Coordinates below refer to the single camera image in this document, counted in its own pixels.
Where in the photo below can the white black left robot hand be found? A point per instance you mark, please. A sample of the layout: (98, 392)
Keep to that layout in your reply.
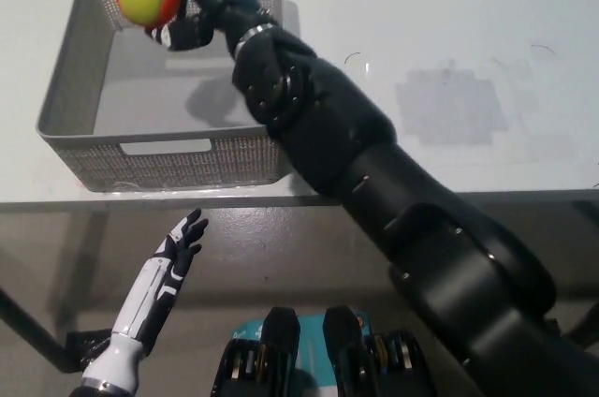
(164, 275)

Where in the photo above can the grey perforated plastic basket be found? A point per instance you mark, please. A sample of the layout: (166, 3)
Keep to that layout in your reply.
(164, 167)

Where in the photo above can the black teal robot torso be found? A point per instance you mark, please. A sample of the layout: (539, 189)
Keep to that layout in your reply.
(281, 345)

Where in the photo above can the black metal table leg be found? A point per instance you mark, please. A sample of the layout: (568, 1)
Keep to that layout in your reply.
(28, 324)

